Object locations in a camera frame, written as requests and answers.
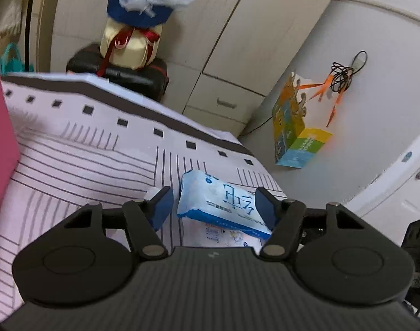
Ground beige wardrobe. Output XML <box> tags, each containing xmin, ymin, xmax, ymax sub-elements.
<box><xmin>34</xmin><ymin>0</ymin><xmax>350</xmax><ymax>137</ymax></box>

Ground black suitcase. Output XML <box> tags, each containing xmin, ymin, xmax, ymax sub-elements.
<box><xmin>66</xmin><ymin>43</ymin><xmax>170</xmax><ymax>105</ymax></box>

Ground black cable coil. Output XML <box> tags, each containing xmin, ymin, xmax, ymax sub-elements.
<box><xmin>329</xmin><ymin>51</ymin><xmax>368</xmax><ymax>94</ymax></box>

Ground colourful paper bag orange ribbons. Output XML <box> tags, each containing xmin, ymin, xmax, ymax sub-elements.
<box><xmin>272</xmin><ymin>70</ymin><xmax>350</xmax><ymax>169</ymax></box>

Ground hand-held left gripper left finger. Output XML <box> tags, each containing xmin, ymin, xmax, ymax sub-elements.
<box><xmin>63</xmin><ymin>186</ymin><xmax>175</xmax><ymax>260</ymax></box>

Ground flower bouquet blue wrap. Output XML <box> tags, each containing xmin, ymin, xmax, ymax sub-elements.
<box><xmin>100</xmin><ymin>0</ymin><xmax>196</xmax><ymax>70</ymax></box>

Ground white door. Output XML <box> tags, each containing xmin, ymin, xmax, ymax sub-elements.
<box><xmin>344</xmin><ymin>126</ymin><xmax>420</xmax><ymax>247</ymax></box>

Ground black metal clothes rack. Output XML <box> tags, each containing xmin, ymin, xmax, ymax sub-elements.
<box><xmin>24</xmin><ymin>0</ymin><xmax>40</xmax><ymax>73</ymax></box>

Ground pink box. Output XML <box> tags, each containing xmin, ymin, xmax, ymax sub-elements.
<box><xmin>0</xmin><ymin>58</ymin><xmax>22</xmax><ymax>236</ymax></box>

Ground blue white tissue pack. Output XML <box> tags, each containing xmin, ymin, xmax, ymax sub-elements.
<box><xmin>176</xmin><ymin>170</ymin><xmax>274</xmax><ymax>241</ymax></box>

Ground teal mesh bag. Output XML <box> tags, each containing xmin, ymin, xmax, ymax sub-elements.
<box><xmin>0</xmin><ymin>43</ymin><xmax>32</xmax><ymax>76</ymax></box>

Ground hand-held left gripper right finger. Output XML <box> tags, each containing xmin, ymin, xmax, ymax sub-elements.
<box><xmin>255</xmin><ymin>187</ymin><xmax>366</xmax><ymax>260</ymax></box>

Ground flat white printed packet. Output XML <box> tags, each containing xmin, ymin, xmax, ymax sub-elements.
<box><xmin>200</xmin><ymin>222</ymin><xmax>263</xmax><ymax>249</ymax></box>

